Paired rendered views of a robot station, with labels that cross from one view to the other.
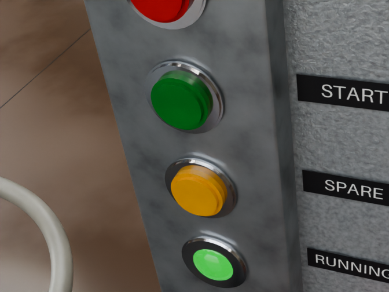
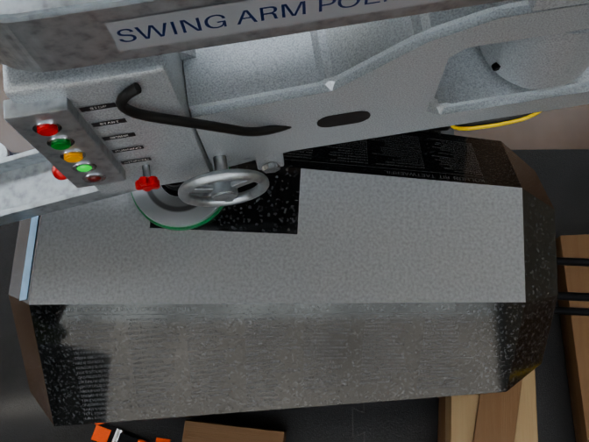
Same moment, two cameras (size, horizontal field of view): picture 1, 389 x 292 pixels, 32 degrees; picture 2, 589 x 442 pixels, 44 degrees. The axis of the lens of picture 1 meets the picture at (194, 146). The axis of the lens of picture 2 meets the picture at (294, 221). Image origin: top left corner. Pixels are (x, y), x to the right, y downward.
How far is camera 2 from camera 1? 80 cm
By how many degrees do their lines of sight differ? 40
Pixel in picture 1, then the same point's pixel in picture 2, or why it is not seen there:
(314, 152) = (103, 133)
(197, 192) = (74, 158)
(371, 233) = (129, 141)
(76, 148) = not seen: outside the picture
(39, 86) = not seen: outside the picture
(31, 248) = not seen: outside the picture
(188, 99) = (64, 145)
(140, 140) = (48, 152)
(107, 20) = (30, 135)
